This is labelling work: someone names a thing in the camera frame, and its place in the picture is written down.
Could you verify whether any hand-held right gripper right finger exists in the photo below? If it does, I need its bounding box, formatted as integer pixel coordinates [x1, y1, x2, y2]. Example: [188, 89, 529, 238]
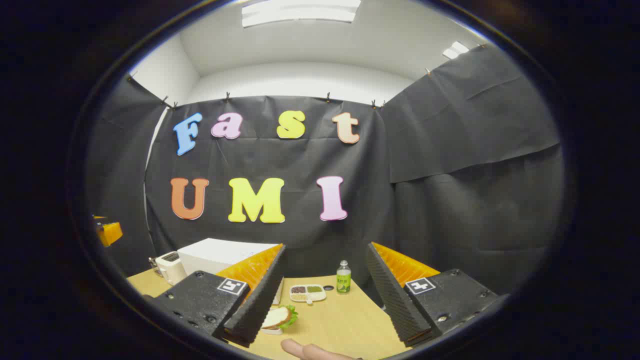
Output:
[366, 241, 501, 347]

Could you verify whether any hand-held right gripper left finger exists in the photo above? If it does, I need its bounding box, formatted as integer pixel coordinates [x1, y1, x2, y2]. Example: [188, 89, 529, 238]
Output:
[142, 243, 288, 349]

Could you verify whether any bread and lettuce sandwich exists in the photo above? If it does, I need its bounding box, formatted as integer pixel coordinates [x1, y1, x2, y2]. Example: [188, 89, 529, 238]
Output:
[261, 305, 299, 331]

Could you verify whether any white microwave oven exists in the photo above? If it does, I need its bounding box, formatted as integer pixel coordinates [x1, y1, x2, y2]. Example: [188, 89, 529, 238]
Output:
[177, 238, 285, 306]

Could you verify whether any white divided dish of beans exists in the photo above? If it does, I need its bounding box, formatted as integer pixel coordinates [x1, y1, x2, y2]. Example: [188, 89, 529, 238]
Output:
[289, 284, 327, 306]

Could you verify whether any green label drink bottle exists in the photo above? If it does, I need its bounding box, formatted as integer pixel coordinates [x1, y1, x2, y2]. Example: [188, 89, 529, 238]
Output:
[336, 260, 352, 295]

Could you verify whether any cream white toaster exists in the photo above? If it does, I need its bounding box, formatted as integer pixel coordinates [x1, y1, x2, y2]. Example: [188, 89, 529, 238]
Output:
[155, 251, 188, 286]

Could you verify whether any small ceiling light panel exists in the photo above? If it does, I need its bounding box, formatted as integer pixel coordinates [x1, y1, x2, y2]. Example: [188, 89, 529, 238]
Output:
[442, 41, 471, 60]

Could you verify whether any large ceiling light panel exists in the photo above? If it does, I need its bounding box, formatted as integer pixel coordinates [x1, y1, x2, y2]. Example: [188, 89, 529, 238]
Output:
[242, 0, 362, 28]

